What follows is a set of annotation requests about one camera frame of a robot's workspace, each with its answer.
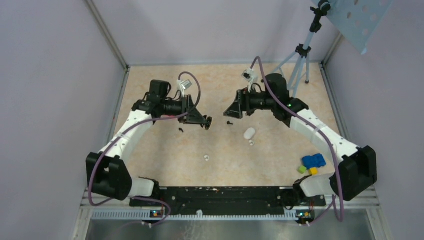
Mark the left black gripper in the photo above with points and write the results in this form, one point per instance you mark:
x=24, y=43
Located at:
x=189, y=114

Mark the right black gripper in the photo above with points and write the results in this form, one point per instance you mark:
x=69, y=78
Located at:
x=242, y=104

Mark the black charging case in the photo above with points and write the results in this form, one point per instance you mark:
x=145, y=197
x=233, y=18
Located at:
x=208, y=123

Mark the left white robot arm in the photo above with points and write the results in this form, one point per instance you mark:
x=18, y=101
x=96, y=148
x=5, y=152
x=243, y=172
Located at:
x=106, y=170

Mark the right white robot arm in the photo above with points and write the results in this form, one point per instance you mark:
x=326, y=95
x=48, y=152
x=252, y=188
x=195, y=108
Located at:
x=355, y=167

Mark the white charging case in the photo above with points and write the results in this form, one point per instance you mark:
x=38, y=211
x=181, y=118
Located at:
x=249, y=133

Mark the light blue tripod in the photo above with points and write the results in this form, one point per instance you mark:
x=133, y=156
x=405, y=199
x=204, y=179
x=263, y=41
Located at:
x=302, y=51

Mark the green cube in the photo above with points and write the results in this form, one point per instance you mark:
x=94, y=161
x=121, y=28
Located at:
x=302, y=169

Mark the blue toy block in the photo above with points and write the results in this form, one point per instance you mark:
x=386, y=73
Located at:
x=314, y=161

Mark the yellow cube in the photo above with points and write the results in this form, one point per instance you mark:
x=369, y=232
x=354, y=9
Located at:
x=313, y=171

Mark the perforated blue panel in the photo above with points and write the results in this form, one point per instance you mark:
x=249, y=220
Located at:
x=356, y=20

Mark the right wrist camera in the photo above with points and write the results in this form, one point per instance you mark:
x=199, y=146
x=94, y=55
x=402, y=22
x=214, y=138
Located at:
x=251, y=77

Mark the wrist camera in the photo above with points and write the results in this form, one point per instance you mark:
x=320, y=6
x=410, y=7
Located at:
x=251, y=77
x=183, y=85

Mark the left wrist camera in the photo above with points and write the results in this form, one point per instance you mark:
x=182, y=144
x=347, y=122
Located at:
x=183, y=85

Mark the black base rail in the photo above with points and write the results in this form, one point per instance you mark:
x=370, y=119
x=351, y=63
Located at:
x=230, y=201

